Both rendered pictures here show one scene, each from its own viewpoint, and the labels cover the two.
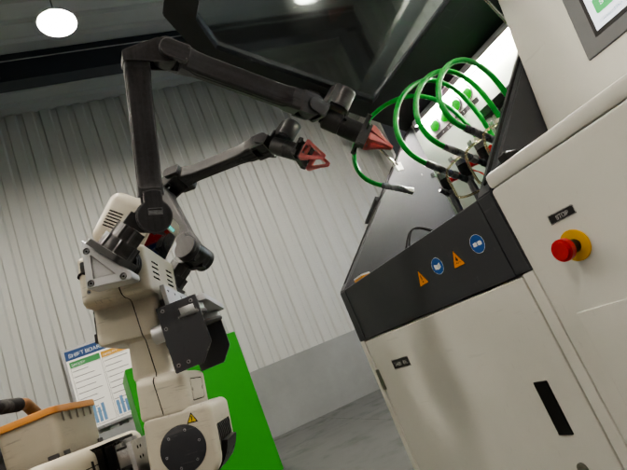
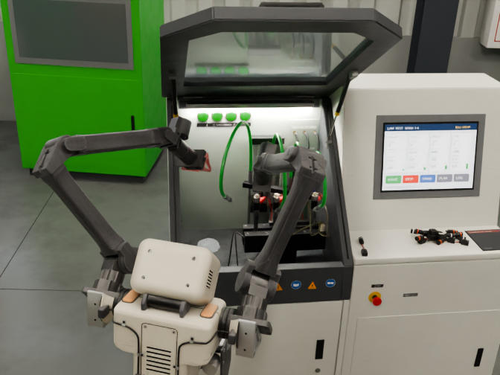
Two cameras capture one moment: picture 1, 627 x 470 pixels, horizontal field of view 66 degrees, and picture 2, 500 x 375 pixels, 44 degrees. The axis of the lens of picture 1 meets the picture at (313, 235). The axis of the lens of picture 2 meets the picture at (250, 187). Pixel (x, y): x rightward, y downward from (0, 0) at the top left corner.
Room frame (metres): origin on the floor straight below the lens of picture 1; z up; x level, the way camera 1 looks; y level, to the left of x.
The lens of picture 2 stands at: (0.58, 1.75, 2.26)
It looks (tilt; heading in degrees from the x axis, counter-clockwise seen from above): 26 degrees down; 289
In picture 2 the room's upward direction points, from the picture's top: 2 degrees clockwise
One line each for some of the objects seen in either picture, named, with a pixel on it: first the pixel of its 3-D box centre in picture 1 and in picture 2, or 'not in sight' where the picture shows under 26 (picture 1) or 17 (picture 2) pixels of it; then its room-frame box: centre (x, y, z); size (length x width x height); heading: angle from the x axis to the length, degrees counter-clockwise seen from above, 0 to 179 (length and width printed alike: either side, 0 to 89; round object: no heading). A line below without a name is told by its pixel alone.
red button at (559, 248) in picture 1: (567, 248); (376, 299); (0.77, -0.36, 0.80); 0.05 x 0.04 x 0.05; 28
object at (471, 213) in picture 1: (416, 282); (263, 284); (1.19, -0.19, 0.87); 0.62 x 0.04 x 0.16; 28
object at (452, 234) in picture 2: not in sight; (439, 234); (0.58, -0.61, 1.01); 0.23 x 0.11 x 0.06; 28
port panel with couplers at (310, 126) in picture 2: not in sight; (303, 153); (1.21, -0.74, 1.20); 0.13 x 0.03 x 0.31; 28
